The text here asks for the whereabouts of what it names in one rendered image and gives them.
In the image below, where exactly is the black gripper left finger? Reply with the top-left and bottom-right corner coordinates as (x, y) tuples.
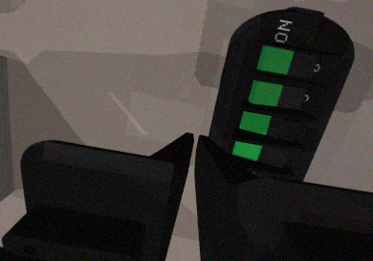
(20, 132), (194, 261)

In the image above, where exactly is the dark grey rocker switch panel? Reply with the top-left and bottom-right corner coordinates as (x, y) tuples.
(208, 7), (355, 181)

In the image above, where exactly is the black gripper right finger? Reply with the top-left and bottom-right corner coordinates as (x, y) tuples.
(194, 134), (373, 261)

